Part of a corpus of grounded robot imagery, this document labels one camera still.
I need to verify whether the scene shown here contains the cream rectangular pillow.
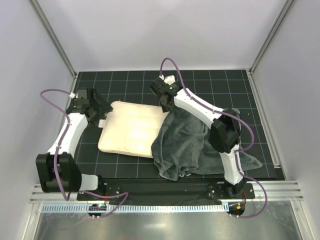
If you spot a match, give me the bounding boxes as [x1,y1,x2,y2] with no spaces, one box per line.
[98,101,168,158]

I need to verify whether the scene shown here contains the grey fleece zebra-lined pillowcase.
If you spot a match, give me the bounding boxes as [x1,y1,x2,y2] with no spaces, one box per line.
[151,107,264,181]

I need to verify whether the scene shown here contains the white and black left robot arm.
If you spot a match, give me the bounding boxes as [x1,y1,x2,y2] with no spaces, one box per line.
[35,88,113,201]

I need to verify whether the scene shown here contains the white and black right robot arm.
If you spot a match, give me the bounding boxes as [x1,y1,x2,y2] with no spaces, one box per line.
[149,75,246,198]

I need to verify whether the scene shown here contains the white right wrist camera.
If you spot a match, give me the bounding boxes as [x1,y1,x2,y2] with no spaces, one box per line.
[159,74,176,85]

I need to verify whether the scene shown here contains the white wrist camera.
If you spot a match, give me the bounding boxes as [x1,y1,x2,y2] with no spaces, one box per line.
[159,74,176,85]
[69,92,78,99]

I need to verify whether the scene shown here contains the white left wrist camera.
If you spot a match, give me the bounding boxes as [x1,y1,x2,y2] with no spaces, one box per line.
[69,92,78,99]

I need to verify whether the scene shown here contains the slotted grey cable duct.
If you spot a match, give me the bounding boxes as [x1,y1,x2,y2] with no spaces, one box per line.
[41,203,229,214]

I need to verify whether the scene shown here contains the left aluminium frame post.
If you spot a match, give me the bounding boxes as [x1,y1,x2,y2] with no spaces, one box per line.
[28,0,77,79]

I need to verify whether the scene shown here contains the aluminium frame post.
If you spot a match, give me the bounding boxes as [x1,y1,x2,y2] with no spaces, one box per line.
[28,0,77,79]
[249,0,296,75]

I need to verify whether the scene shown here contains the aluminium front frame profile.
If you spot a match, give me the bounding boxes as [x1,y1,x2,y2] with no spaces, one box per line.
[29,180,304,204]

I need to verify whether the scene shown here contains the right aluminium frame post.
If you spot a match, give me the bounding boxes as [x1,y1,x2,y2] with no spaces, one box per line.
[249,0,296,75]

